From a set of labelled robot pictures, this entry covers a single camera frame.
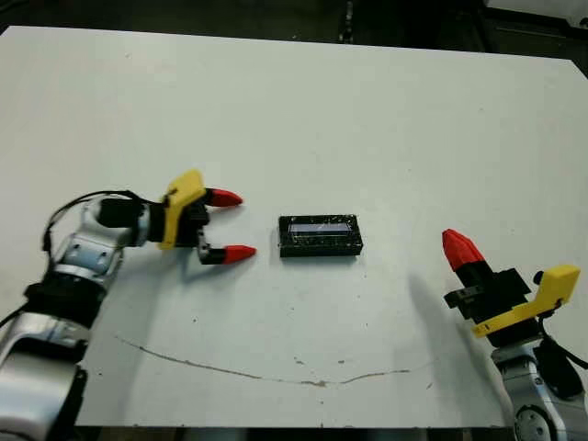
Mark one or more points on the left gripper, black yellow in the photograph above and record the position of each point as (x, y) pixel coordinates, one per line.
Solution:
(177, 216)

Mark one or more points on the right gripper, black yellow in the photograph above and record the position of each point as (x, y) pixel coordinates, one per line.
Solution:
(510, 303)

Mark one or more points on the black glossy box lid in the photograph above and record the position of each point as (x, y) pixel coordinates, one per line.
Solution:
(321, 234)

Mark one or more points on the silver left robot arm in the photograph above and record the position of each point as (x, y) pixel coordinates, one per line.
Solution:
(87, 248)

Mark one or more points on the black metal frame post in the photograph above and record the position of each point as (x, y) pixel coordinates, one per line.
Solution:
(347, 18)

